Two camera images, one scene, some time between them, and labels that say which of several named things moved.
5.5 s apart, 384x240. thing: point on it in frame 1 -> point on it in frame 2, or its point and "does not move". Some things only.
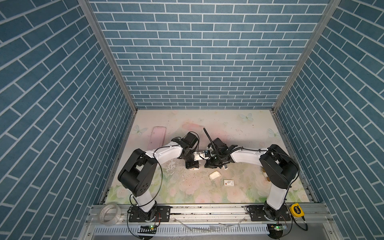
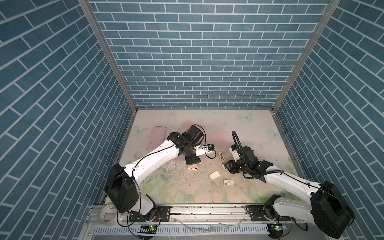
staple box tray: (214, 175) does not move
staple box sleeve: (228, 182) does not move
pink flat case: (157, 138) does not move
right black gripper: (208, 164) -> (231, 168)
